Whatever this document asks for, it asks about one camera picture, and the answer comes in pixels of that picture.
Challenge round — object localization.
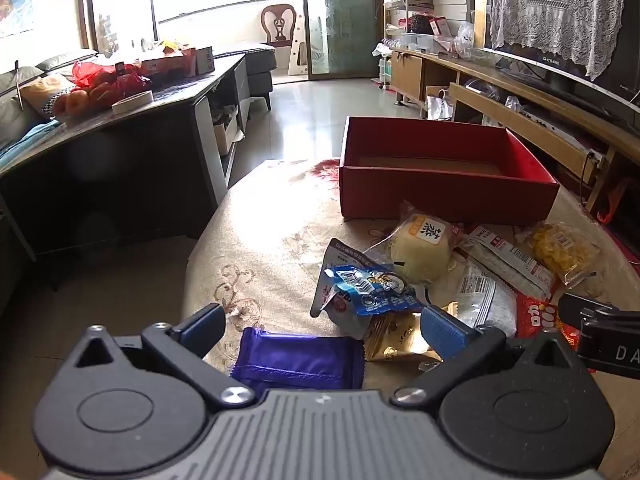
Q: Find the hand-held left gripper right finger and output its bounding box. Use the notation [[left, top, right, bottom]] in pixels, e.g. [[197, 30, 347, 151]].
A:
[[393, 305, 581, 408]]

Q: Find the white plastic bag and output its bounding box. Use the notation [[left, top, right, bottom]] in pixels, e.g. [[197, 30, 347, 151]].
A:
[[426, 87, 458, 122]]

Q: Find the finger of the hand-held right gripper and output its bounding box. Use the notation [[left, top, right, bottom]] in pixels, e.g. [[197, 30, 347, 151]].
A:
[[558, 292, 618, 331]]

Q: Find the white printed snack packet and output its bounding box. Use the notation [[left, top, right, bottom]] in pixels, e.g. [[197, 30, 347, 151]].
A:
[[440, 260, 518, 338]]

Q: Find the red cardboard box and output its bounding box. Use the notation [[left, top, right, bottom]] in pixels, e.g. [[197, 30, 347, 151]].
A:
[[339, 116, 561, 226]]

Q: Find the grey sofa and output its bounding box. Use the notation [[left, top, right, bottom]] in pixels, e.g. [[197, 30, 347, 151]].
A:
[[0, 49, 98, 161]]

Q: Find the glass sliding door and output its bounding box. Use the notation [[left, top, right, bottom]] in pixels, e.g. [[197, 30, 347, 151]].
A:
[[302, 0, 381, 81]]

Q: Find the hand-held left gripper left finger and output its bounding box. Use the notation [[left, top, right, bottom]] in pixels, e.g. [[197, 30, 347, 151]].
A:
[[75, 303, 256, 411]]

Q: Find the dark wooden chair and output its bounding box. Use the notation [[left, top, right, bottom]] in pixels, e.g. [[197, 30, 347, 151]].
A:
[[260, 4, 297, 43]]

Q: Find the purple snack packet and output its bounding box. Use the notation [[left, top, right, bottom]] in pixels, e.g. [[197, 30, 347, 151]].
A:
[[230, 327, 366, 391]]

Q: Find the yellow bun packet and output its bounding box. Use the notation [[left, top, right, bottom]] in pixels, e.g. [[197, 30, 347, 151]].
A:
[[370, 201, 463, 286]]

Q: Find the black coffee table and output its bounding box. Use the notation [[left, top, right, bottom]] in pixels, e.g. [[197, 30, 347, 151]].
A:
[[0, 52, 251, 263]]

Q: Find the wooden television cabinet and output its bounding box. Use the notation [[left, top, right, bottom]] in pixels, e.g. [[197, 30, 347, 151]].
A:
[[390, 49, 640, 211]]

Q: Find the clear yellow chips packet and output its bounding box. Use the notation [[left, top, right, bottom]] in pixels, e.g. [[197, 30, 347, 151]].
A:
[[515, 222, 603, 288]]

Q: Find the red plastic bag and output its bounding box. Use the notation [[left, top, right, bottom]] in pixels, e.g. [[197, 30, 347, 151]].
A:
[[597, 180, 630, 225]]

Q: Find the white lace cloth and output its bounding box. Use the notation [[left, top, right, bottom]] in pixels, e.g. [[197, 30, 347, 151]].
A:
[[486, 0, 628, 81]]

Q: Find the white step stool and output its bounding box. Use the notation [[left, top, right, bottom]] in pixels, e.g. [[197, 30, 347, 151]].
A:
[[287, 10, 308, 77]]

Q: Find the black television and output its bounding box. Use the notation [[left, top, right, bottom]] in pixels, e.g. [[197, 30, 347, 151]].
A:
[[482, 0, 640, 111]]

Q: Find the beige checkered pillow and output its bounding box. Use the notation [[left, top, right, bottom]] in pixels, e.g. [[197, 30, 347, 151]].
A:
[[20, 72, 76, 118]]

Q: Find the blue snack packet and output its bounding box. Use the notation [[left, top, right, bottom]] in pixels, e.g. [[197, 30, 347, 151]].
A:
[[310, 237, 391, 341]]

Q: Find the beige tape roll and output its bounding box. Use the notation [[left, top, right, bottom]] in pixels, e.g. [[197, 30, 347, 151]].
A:
[[111, 91, 155, 115]]

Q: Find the gold snack packet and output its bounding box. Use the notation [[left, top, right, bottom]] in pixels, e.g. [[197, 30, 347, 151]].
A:
[[362, 302, 461, 363]]

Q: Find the wall poster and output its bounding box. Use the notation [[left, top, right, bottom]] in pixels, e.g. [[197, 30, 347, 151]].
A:
[[0, 0, 36, 38]]

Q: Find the grey ottoman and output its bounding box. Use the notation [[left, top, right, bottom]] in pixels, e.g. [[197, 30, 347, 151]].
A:
[[212, 40, 278, 111]]

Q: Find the red bag of fruit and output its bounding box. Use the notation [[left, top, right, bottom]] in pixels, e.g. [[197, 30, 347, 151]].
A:
[[52, 60, 153, 116]]

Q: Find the blue cloth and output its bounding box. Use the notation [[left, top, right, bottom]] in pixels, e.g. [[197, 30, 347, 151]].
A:
[[0, 120, 51, 166]]

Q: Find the white red-label snack packet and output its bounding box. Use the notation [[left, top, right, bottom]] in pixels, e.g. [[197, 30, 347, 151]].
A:
[[457, 225, 557, 301]]

